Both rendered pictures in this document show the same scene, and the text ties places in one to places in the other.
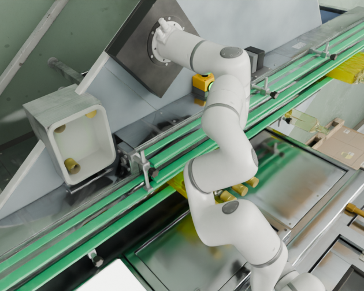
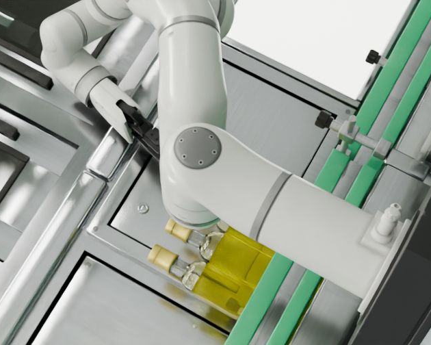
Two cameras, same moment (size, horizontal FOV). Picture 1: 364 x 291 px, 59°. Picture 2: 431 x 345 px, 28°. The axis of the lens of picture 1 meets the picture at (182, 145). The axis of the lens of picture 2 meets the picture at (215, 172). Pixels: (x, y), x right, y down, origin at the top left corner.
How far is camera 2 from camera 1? 1.30 m
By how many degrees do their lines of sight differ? 68
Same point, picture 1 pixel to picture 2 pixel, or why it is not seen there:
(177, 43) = (338, 201)
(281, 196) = (107, 331)
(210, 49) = (246, 163)
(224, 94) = (186, 40)
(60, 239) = (429, 27)
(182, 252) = (258, 140)
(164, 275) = (273, 96)
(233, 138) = not seen: outside the picture
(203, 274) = not seen: hidden behind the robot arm
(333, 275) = (22, 189)
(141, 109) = not seen: hidden behind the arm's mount
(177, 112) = (352, 311)
